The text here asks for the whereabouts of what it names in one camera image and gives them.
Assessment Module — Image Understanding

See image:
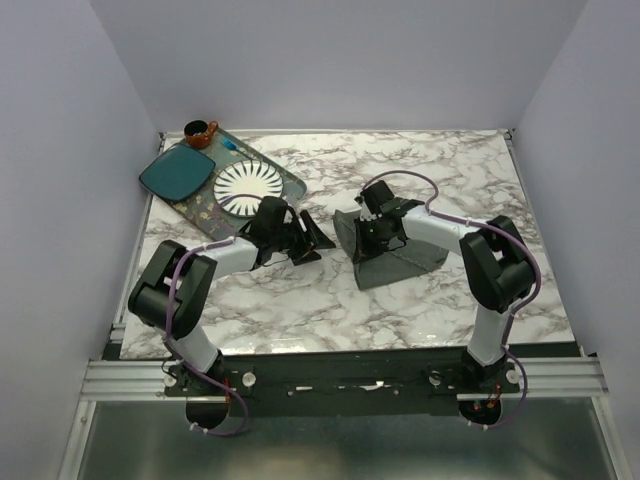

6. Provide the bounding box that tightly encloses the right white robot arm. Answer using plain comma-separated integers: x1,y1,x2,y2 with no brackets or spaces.
335,180,541,392

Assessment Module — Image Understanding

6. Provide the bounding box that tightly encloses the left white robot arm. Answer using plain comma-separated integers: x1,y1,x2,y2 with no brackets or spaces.
127,196,336,395

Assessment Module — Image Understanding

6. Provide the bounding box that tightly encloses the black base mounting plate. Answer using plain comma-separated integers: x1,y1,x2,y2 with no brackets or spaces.
165,347,520,418

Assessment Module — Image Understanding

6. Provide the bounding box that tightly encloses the orange ceramic mug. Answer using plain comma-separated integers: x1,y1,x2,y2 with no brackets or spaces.
183,120,219,150

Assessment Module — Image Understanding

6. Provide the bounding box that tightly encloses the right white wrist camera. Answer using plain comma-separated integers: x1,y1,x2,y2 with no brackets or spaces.
356,196,379,222

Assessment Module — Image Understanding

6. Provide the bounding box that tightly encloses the grey cloth napkin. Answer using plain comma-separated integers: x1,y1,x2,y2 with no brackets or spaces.
333,210,449,291

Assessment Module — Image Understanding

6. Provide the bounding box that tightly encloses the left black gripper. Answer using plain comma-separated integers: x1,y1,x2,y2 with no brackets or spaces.
270,209,336,265

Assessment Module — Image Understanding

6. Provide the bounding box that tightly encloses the floral rectangular serving tray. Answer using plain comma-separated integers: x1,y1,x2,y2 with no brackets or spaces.
165,129,307,240

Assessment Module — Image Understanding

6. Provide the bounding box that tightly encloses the teal square plate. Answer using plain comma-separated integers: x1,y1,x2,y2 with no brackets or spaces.
139,144,216,202

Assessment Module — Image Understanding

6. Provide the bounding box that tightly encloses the aluminium frame rail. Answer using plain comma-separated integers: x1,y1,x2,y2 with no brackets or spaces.
80,360,165,402

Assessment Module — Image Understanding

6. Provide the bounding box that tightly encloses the white striped round plate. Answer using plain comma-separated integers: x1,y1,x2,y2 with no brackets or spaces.
213,160,284,218

